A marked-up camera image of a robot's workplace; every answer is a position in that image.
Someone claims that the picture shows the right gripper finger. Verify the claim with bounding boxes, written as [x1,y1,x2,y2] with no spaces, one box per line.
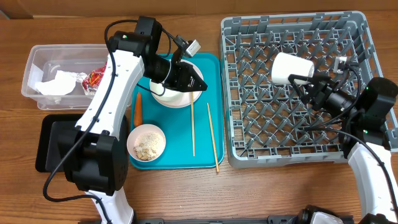
[289,74,330,83]
[288,74,311,104]

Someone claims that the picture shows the white paper cup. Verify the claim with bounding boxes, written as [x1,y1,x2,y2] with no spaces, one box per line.
[271,52,315,85]

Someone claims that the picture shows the wooden chopstick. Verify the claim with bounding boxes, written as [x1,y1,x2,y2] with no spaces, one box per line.
[190,92,195,157]
[206,103,220,174]

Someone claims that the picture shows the white small bowl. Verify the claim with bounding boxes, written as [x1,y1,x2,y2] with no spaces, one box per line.
[149,80,183,103]

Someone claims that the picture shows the pink bowl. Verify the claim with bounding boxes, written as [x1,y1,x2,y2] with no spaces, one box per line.
[127,124,166,162]

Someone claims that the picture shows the rice and peanut leftovers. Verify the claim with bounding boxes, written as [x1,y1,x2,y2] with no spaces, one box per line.
[134,132,165,161]

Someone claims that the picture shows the red snack wrapper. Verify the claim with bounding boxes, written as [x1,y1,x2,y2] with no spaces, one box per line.
[81,65,106,95]

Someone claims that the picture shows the white paper napkin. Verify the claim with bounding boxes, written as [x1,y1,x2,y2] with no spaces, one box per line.
[35,70,88,96]

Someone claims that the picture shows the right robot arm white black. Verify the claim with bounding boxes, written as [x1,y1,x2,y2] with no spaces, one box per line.
[288,75,397,223]

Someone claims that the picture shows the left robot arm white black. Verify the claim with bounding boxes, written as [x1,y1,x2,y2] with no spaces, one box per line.
[57,16,207,223]

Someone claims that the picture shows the grey dishwasher rack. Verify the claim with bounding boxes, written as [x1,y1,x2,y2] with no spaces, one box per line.
[220,11,382,168]

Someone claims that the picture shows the white plate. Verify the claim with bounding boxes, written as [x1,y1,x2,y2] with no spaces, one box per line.
[149,58,205,110]

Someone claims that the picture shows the orange carrot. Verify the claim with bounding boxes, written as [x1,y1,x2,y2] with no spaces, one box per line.
[133,92,143,127]

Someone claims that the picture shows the teal plastic tray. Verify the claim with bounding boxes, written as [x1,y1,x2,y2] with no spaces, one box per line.
[130,53,224,170]

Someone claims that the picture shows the clear plastic bin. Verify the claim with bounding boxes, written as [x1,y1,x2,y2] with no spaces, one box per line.
[21,44,108,110]

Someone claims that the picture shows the black tray bin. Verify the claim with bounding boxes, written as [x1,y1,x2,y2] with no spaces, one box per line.
[35,113,130,173]

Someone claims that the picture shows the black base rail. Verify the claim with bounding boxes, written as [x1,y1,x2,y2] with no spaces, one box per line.
[77,215,355,224]

